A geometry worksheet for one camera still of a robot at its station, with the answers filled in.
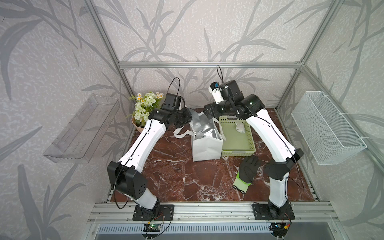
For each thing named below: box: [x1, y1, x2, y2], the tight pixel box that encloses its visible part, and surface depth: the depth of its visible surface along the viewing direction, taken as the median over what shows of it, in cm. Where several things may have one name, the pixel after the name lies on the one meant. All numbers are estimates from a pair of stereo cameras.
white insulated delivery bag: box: [173, 108, 226, 162], surface depth 86 cm
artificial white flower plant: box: [127, 92, 165, 127], surface depth 81 cm
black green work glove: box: [232, 155, 261, 194], surface depth 87 cm
